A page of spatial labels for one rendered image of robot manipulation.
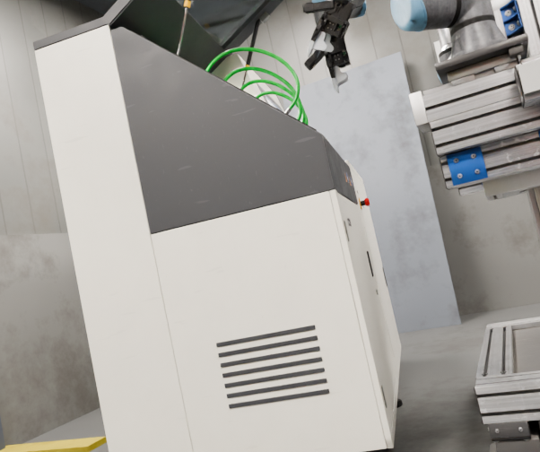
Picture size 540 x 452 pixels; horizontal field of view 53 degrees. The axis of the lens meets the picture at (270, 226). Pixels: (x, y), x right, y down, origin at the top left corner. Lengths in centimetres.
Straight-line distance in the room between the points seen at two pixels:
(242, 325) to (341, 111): 281
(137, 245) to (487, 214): 289
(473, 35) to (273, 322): 94
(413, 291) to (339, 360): 231
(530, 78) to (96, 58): 125
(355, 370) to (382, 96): 285
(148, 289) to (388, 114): 275
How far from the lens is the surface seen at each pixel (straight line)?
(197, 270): 163
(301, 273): 154
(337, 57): 208
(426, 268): 382
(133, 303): 173
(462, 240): 411
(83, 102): 186
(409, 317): 383
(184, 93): 170
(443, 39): 226
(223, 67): 246
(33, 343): 333
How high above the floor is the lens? 61
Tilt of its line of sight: 4 degrees up
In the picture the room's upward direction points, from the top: 12 degrees counter-clockwise
